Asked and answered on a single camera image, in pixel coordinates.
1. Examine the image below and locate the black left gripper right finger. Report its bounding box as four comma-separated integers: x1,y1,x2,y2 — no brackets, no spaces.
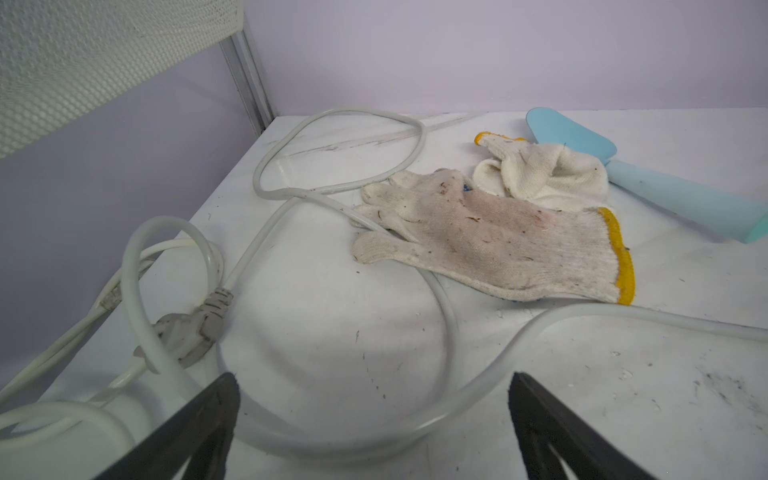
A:
508,372,653,479

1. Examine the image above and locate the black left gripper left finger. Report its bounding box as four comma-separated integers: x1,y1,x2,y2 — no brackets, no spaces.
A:
98,372,241,479

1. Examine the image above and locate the beige power strip bundle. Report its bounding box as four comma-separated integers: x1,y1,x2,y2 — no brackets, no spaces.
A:
351,169,636,305

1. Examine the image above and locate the white mesh two-tier shelf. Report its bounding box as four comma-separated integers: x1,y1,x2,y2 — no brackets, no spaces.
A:
1,1,244,157

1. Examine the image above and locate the grey cable with plug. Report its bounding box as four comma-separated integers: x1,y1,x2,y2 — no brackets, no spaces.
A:
131,107,463,421

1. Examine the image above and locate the white black strip cable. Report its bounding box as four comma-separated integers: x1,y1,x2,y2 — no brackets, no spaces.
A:
119,214,768,464

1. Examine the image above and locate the aluminium frame corner post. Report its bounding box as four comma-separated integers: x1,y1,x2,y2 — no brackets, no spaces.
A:
219,23,276,135

